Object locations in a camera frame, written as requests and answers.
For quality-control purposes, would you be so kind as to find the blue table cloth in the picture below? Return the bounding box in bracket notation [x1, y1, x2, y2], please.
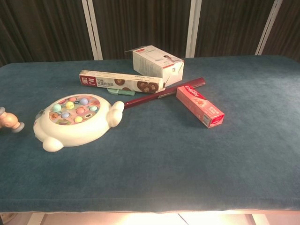
[0, 55, 300, 214]

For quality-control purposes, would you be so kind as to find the white metal frame post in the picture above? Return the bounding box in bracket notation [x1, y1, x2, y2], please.
[255, 0, 285, 56]
[186, 0, 205, 58]
[81, 0, 104, 60]

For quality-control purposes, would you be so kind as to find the red Colgate toothpaste box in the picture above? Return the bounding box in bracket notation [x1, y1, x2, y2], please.
[176, 84, 226, 129]

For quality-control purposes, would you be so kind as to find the white whack-a-mole toy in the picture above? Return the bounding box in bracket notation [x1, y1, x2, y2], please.
[32, 93, 125, 153]

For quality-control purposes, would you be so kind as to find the green plastic scraper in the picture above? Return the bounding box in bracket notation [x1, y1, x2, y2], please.
[106, 87, 136, 98]

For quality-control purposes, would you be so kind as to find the white product carton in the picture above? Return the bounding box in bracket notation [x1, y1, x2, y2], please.
[124, 45, 185, 86]

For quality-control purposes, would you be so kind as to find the long baking paper box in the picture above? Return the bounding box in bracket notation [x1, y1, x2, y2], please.
[78, 69, 166, 95]

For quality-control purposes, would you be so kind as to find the tan toy hammer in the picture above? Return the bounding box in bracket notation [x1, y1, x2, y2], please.
[0, 106, 25, 134]

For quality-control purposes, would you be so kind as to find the dark red long shoehorn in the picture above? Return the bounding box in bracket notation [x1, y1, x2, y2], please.
[125, 77, 208, 111]

